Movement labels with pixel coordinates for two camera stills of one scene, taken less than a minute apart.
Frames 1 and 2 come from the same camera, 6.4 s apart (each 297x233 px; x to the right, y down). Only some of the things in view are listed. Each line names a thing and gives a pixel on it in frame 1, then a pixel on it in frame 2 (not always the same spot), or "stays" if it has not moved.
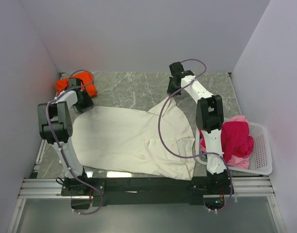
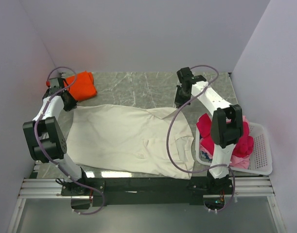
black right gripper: [170, 91] -> [179, 103]
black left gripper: [88, 103] -> [73, 103]
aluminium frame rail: [42, 188] stays
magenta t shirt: [236, 140] stays
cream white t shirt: [160, 141] stays
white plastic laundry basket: [261, 161] stays
